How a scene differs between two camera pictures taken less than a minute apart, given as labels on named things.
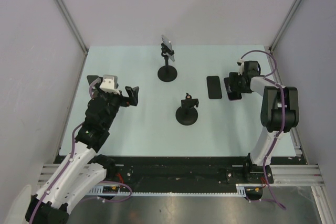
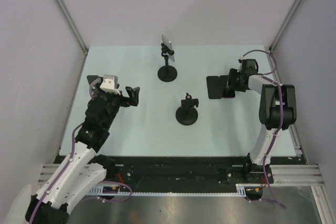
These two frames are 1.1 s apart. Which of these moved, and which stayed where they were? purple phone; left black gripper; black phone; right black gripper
Moved: purple phone
Stayed: black phone; right black gripper; left black gripper
